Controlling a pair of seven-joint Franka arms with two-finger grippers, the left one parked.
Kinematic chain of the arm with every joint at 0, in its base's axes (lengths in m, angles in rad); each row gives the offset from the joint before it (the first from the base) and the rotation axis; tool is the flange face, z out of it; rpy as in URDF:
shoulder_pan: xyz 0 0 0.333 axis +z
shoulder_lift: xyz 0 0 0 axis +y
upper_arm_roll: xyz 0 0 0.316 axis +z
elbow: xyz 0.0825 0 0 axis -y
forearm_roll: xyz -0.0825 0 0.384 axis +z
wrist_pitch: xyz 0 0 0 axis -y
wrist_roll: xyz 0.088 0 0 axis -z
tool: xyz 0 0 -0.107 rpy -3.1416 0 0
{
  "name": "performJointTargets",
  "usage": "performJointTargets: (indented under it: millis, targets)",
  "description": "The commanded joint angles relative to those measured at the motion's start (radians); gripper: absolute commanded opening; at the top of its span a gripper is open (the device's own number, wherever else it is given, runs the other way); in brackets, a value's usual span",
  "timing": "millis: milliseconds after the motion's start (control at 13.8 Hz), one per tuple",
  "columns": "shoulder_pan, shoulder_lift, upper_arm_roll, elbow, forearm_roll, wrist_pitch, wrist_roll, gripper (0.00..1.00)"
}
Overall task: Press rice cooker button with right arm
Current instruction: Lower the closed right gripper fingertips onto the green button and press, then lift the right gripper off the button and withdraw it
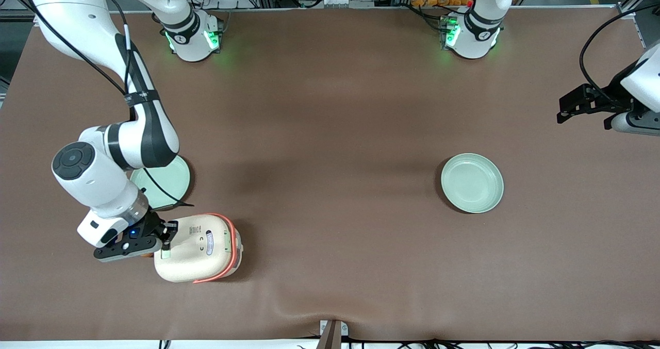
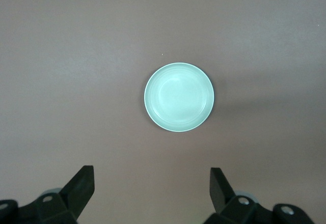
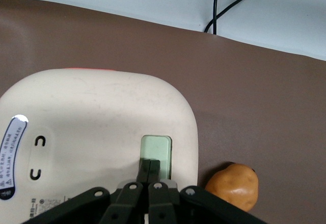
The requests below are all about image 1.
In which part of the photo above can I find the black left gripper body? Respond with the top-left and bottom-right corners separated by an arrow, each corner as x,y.
579,83 -> 636,128

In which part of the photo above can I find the brown tablecloth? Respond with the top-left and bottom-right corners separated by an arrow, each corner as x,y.
0,6 -> 660,342

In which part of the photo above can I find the white toaster with pink trim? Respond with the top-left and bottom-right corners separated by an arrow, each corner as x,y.
154,213 -> 243,284

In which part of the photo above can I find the pale green plate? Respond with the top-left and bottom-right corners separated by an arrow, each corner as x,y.
440,153 -> 505,214
129,154 -> 191,211

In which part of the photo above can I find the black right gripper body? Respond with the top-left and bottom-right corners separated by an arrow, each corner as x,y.
93,211 -> 171,263

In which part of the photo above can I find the metal table clamp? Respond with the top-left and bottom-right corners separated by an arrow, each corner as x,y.
318,319 -> 350,349

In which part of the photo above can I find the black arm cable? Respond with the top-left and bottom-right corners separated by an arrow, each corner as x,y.
579,4 -> 660,108
25,0 -> 195,208

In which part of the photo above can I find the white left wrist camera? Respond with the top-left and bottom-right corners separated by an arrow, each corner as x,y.
610,111 -> 660,136

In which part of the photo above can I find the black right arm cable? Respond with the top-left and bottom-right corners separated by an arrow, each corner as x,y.
25,0 -> 195,208

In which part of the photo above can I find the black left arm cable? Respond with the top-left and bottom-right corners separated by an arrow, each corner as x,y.
579,4 -> 660,108

